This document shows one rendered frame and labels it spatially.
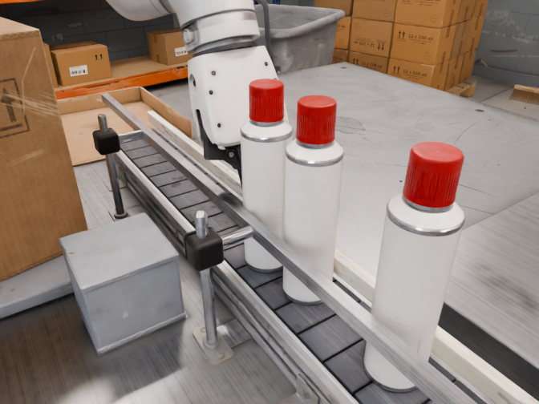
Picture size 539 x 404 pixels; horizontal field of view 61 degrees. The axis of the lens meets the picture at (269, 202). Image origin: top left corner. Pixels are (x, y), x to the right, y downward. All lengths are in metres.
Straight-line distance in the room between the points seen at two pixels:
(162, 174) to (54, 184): 0.19
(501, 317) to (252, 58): 0.37
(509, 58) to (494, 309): 4.47
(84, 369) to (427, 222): 0.36
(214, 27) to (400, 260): 0.30
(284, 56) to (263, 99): 2.00
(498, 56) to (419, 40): 1.51
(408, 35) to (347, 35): 0.52
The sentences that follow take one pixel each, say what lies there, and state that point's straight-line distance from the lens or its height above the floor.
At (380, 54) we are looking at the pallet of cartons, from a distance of 3.75.
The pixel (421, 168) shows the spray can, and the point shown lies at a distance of 0.30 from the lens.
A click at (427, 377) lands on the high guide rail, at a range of 0.33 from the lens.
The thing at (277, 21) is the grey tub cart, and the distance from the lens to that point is 3.23.
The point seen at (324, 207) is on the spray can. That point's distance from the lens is 0.41.
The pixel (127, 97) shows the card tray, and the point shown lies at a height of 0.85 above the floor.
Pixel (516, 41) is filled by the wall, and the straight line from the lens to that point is 4.88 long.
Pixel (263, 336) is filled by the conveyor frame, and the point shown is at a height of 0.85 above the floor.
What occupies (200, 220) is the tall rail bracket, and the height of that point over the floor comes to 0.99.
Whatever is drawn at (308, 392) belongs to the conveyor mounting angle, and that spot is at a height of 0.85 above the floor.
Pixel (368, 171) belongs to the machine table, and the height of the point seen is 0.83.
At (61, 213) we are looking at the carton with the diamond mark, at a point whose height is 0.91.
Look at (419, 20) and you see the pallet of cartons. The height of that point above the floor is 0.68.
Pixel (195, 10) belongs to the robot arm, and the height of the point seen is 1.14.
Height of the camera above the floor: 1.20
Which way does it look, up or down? 31 degrees down
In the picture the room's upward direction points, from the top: straight up
